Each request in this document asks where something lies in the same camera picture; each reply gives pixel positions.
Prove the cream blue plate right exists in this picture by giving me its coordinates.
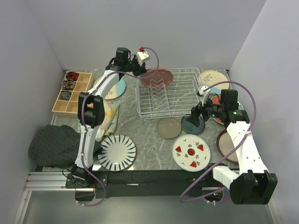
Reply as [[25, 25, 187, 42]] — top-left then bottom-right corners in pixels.
[[198, 70, 229, 93]]

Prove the pink polka dot plate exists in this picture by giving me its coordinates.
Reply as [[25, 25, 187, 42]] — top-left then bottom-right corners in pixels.
[[141, 68, 174, 90]]

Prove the red teal floral plate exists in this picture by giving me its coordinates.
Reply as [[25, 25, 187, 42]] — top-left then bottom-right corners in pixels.
[[210, 93, 244, 125]]

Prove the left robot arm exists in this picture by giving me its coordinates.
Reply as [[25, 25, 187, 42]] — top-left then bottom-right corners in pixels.
[[71, 47, 150, 188]]

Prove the floral pastel cloth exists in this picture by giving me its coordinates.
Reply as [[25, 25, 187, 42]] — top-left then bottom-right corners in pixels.
[[78, 100, 120, 137]]

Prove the cream blue plate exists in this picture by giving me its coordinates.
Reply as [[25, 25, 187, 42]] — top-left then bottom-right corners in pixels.
[[88, 73, 126, 100], [198, 70, 229, 93]]

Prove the watermelon pattern plate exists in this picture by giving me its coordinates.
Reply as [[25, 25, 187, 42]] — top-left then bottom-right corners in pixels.
[[171, 134, 211, 172]]

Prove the patterned brown fabric item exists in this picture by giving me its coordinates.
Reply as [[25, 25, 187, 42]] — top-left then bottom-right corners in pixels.
[[62, 80, 76, 91]]

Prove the red black fabric item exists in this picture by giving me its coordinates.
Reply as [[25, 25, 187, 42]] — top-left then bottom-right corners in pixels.
[[65, 71, 79, 81]]

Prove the maroon rim beige plate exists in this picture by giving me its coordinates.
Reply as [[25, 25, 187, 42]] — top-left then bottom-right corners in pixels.
[[216, 130, 238, 164]]

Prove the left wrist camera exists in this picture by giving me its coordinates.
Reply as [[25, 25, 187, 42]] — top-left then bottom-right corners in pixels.
[[136, 47, 150, 65]]

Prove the blue striped white plate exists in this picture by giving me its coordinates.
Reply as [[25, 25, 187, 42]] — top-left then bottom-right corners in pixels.
[[98, 134, 136, 172]]

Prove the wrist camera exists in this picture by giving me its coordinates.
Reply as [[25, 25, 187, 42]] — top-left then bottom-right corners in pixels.
[[197, 84, 211, 105], [136, 47, 150, 65]]

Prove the cream blue plate left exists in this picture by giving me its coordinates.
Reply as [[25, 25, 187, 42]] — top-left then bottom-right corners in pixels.
[[88, 73, 126, 100]]

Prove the purple cable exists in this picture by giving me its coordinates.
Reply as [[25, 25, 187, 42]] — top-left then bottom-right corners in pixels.
[[77, 46, 160, 208], [179, 81, 257, 205]]

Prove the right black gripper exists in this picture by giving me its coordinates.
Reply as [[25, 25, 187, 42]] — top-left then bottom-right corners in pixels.
[[185, 94, 225, 127]]

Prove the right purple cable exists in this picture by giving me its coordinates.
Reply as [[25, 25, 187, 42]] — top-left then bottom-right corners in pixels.
[[179, 81, 257, 205]]

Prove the black table front beam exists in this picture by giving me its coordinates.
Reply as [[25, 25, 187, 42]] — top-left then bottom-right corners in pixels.
[[65, 169, 234, 199]]

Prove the white wire dish rack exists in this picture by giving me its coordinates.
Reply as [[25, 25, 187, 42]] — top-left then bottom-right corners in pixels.
[[135, 68, 202, 120]]

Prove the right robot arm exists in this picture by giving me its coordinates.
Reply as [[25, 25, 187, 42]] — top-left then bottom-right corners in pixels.
[[187, 86, 278, 205]]

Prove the grey fabric item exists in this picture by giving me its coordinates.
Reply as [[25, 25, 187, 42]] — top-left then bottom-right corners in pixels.
[[60, 91, 71, 101]]

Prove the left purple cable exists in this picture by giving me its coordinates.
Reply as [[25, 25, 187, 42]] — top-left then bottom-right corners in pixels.
[[77, 46, 160, 208]]

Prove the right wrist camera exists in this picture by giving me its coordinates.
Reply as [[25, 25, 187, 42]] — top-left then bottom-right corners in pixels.
[[197, 84, 211, 105]]

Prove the dark dotted cloth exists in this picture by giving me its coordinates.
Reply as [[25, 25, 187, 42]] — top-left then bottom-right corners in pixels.
[[28, 125, 80, 168]]

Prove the teal saucer brown rim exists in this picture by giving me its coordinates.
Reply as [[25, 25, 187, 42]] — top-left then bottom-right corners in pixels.
[[181, 116, 205, 135]]

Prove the wooden compartment box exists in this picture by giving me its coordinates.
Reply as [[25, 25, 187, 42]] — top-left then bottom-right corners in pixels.
[[52, 71, 94, 118]]

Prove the beige saucer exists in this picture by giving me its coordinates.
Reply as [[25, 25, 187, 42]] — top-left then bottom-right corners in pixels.
[[157, 117, 182, 139]]

